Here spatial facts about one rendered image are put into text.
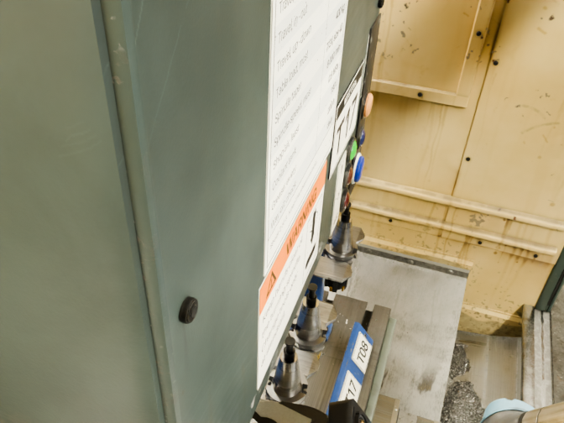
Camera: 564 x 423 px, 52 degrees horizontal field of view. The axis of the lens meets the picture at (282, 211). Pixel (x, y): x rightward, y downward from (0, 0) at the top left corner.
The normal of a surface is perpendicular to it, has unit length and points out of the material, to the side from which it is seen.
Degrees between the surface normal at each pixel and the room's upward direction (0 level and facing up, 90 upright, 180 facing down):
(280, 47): 90
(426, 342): 24
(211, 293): 90
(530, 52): 91
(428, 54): 90
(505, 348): 17
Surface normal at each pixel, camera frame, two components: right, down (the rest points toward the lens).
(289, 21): 0.94, 0.23
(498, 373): -0.24, -0.81
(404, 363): -0.09, -0.47
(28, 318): -0.32, 0.58
